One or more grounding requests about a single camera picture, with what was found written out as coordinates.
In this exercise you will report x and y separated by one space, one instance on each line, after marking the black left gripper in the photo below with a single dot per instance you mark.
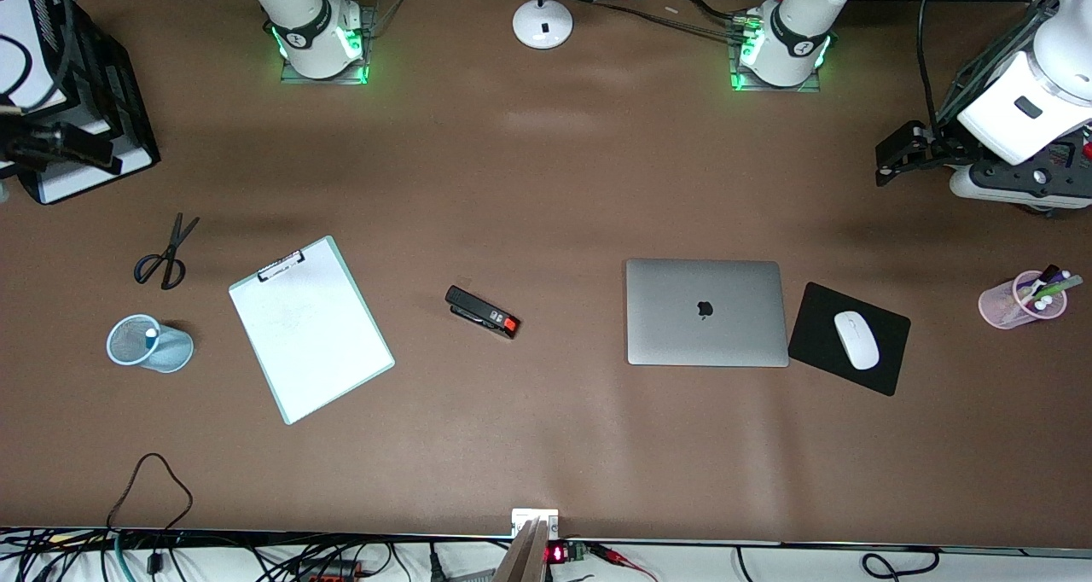
941 145

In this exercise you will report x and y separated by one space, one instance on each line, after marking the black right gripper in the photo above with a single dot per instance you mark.
36 146

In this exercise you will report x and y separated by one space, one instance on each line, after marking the blue marker white cap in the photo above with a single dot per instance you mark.
151 336

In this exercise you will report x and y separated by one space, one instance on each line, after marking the silver laptop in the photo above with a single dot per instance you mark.
665 326

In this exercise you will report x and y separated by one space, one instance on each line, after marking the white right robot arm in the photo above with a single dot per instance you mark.
307 27

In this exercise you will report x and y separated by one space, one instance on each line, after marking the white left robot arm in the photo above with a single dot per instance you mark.
998 125

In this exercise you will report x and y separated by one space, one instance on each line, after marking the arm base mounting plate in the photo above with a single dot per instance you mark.
772 89
324 81

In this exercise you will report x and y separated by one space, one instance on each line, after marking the white marker black cap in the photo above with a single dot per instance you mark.
1048 272

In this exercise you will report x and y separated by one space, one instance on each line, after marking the green marker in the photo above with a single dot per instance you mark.
1062 286

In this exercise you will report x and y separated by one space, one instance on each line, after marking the white paper sheet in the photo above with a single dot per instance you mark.
85 185
13 19

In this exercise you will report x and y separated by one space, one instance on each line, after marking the black stacked letter tray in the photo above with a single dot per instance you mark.
111 96

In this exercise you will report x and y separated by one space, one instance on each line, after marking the black scissors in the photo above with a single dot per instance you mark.
173 247

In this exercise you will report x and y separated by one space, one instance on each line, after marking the black mesh desk organizer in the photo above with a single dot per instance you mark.
1073 151

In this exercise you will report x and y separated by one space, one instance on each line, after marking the pink mesh pen cup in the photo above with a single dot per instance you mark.
998 305

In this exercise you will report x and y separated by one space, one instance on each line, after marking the white computer mouse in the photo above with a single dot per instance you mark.
856 340

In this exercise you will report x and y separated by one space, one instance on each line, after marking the black mouse pad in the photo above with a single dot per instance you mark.
810 343

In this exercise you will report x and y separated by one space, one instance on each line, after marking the blue mesh pen cup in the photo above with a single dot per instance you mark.
175 352

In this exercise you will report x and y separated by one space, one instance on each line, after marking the mint clipboard with paper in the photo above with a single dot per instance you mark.
307 334

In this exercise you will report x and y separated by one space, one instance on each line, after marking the white round stand base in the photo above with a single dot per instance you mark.
543 27

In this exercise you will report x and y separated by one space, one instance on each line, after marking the black stapler red tip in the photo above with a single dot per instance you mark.
478 311

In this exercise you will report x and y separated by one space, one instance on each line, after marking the small white box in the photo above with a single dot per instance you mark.
535 515

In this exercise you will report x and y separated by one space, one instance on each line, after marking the circuit board red display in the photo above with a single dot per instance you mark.
559 554

